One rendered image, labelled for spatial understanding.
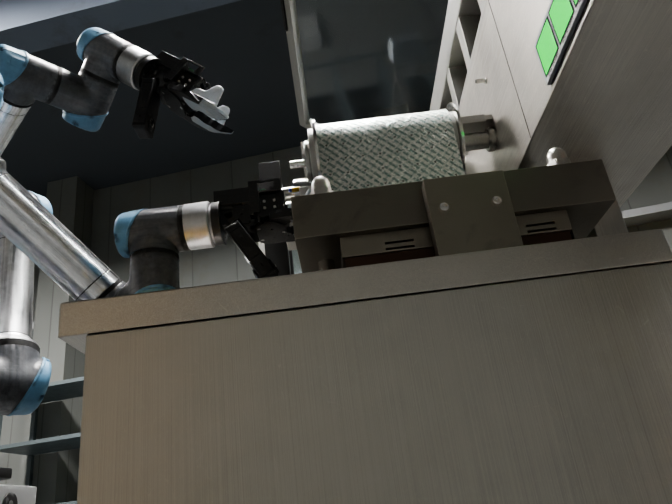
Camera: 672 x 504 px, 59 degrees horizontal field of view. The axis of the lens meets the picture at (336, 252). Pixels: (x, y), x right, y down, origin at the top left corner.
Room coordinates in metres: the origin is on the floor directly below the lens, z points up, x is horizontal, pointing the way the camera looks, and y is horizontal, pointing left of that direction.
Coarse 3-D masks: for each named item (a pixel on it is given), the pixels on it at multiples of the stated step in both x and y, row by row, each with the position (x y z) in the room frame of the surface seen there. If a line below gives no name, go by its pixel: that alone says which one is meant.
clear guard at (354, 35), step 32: (320, 0) 1.18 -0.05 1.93; (352, 0) 1.13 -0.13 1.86; (384, 0) 1.09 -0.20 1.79; (416, 0) 1.05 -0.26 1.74; (448, 0) 1.01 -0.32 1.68; (320, 32) 1.30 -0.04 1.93; (352, 32) 1.24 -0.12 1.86; (384, 32) 1.19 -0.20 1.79; (416, 32) 1.14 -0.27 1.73; (320, 64) 1.44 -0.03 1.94; (352, 64) 1.37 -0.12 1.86; (384, 64) 1.31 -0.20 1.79; (416, 64) 1.25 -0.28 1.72; (320, 96) 1.60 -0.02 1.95; (352, 96) 1.51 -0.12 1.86; (384, 96) 1.44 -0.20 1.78; (416, 96) 1.37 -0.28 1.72
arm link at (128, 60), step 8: (128, 48) 0.86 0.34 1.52; (136, 48) 0.87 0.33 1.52; (120, 56) 0.86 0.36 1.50; (128, 56) 0.86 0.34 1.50; (136, 56) 0.86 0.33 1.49; (144, 56) 0.86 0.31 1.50; (120, 64) 0.87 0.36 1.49; (128, 64) 0.86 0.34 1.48; (136, 64) 0.86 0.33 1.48; (120, 72) 0.88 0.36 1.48; (128, 72) 0.87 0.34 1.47; (120, 80) 0.90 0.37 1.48; (128, 80) 0.89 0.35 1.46; (136, 88) 0.91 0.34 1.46
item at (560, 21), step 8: (560, 0) 0.56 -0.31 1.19; (568, 0) 0.54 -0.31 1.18; (552, 8) 0.58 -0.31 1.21; (560, 8) 0.56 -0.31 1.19; (568, 8) 0.55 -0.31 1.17; (552, 16) 0.58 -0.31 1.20; (560, 16) 0.57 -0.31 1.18; (568, 16) 0.55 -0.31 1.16; (560, 24) 0.57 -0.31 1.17; (560, 32) 0.58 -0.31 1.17; (560, 40) 0.59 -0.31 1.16
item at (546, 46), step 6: (546, 24) 0.60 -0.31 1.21; (546, 30) 0.61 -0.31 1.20; (540, 36) 0.63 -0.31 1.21; (546, 36) 0.62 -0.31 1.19; (552, 36) 0.60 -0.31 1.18; (540, 42) 0.64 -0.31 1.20; (546, 42) 0.62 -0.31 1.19; (552, 42) 0.61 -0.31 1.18; (540, 48) 0.64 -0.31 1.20; (546, 48) 0.63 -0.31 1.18; (552, 48) 0.61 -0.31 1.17; (540, 54) 0.65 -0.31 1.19; (546, 54) 0.63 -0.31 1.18; (552, 54) 0.62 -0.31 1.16; (546, 60) 0.64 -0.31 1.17; (546, 66) 0.64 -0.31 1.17; (546, 72) 0.65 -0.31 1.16
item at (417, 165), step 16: (336, 160) 0.86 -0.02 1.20; (352, 160) 0.86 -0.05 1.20; (368, 160) 0.86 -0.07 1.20; (384, 160) 0.86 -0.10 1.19; (400, 160) 0.86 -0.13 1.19; (416, 160) 0.86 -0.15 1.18; (432, 160) 0.86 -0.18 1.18; (448, 160) 0.86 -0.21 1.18; (336, 176) 0.86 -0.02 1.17; (352, 176) 0.86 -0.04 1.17; (368, 176) 0.86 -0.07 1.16; (384, 176) 0.86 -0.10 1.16; (400, 176) 0.86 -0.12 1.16; (416, 176) 0.86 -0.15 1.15; (432, 176) 0.86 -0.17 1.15; (448, 176) 0.86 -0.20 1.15
